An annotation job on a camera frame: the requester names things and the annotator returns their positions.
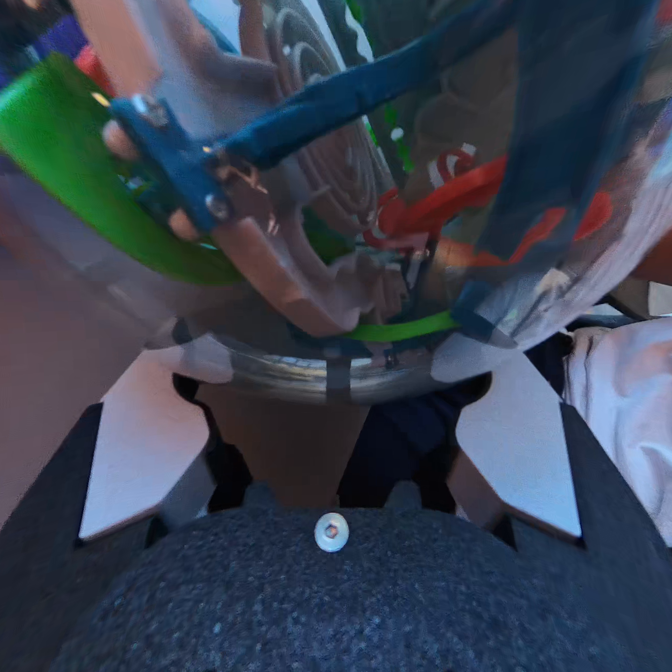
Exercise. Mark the person's white shirt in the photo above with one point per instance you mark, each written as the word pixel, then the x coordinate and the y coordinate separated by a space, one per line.
pixel 624 399

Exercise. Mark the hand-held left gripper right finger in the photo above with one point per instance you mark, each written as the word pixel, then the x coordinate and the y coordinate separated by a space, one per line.
pixel 517 456

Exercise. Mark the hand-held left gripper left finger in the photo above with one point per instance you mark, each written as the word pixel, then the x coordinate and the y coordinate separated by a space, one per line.
pixel 139 456

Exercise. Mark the person's right forearm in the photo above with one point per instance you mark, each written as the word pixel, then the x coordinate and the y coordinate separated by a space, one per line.
pixel 653 265

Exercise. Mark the clear plastic maze ball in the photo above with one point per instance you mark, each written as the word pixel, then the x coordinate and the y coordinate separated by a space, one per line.
pixel 336 183

